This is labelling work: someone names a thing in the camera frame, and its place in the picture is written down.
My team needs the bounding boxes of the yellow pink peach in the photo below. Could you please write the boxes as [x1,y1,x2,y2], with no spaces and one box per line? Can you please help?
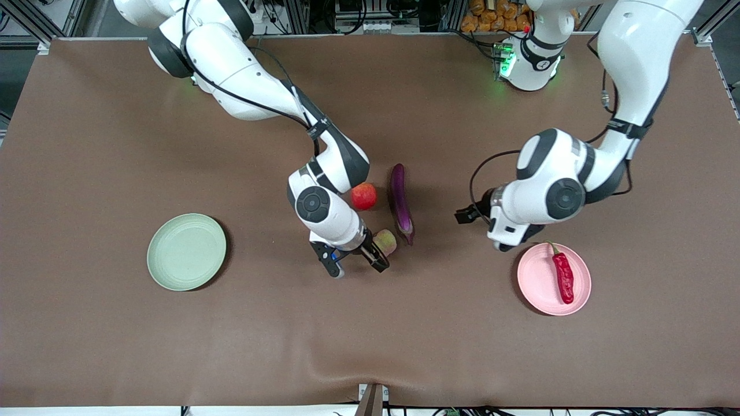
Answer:
[373,229,398,257]

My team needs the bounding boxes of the pale green round plate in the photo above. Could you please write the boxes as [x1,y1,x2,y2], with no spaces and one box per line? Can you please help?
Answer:
[146,213,227,292]

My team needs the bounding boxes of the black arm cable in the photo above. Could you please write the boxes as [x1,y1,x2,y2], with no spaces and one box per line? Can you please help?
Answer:
[180,0,324,159]
[469,32,637,216]

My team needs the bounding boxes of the purple eggplant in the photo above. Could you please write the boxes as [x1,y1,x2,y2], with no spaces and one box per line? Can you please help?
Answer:
[388,164,415,246]

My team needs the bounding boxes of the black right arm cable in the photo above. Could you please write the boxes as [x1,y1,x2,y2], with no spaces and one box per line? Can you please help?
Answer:
[180,0,324,159]

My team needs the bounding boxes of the orange snack bags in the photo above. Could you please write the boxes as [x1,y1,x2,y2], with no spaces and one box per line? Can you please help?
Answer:
[461,0,532,34]

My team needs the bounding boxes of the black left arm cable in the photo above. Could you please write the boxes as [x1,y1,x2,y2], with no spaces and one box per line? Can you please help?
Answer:
[469,32,637,216]

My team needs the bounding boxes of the red chili pepper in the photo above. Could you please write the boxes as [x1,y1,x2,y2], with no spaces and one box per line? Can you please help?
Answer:
[546,242,575,305]

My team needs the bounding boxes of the grey table edge bracket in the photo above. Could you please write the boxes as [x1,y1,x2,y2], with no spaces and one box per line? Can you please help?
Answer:
[354,383,390,416]

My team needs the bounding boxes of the brown table mat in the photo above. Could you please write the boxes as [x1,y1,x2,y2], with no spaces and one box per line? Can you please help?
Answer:
[0,32,740,408]

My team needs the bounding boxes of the pink round plate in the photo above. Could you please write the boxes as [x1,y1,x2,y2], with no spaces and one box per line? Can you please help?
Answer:
[516,243,593,317]

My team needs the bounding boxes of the red pomegranate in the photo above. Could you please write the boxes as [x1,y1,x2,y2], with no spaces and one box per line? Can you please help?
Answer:
[351,183,378,211]

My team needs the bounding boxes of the white power strip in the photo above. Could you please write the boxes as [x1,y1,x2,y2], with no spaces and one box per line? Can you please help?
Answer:
[251,0,281,25]

